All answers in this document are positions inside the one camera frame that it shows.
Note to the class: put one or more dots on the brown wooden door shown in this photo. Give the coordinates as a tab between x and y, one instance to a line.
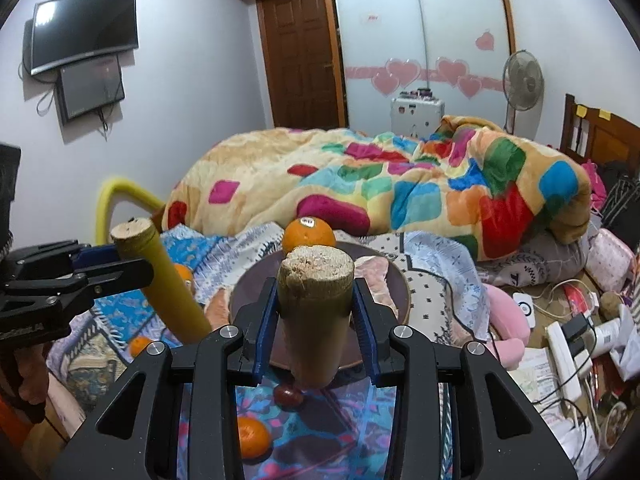
300	55

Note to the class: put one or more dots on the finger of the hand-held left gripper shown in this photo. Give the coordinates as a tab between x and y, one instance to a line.
117	275
95	255

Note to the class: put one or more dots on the white standing fan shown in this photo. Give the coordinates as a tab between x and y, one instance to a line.
522	80

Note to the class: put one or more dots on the dark red jujube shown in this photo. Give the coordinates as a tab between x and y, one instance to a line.
288	394

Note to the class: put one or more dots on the large orange with sticker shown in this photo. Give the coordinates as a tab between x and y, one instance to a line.
307	234

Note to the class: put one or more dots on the small mandarin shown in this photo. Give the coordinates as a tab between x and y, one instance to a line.
140	346
254	439
184	275

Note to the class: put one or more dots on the colourful patchwork blanket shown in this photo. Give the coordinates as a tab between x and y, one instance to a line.
400	185

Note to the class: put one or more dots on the white plastic bottle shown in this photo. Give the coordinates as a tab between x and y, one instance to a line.
612	332

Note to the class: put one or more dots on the small black wall monitor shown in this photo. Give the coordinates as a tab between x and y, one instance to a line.
90	85

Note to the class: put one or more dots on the brown wooden headboard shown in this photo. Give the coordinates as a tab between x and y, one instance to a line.
607	135

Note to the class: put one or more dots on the dark striped clothes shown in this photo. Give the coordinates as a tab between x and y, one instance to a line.
620	195

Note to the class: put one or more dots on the thick sugarcane piece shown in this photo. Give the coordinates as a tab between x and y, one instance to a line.
315	310

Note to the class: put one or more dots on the white round charger device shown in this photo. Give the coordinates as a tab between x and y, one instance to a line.
526	310

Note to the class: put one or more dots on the pink quilted pouch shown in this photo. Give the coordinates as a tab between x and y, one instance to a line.
607	260

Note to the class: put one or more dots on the long yellow sugarcane piece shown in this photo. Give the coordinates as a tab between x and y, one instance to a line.
170	290

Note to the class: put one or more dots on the white power strip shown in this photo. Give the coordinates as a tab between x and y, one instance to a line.
562	355

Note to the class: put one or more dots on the grey patterned pillow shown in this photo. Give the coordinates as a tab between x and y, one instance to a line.
540	260

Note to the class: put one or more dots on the yellow foam tube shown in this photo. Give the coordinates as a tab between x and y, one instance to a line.
106	200

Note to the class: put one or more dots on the pink plush toy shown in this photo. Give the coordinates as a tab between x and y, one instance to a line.
502	320

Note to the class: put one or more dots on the blue patterned bed sheet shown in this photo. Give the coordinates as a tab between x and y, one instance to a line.
435	270

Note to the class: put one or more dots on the brown round plate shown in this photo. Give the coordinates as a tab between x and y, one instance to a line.
390	295

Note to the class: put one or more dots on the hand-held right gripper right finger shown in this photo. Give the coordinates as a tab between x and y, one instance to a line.
363	320

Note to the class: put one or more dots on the wardrobe with heart stickers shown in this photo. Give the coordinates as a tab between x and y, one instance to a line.
425	25

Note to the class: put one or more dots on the wall-mounted black television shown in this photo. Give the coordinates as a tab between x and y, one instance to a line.
82	30

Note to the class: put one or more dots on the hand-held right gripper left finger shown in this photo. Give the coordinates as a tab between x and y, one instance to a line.
265	320

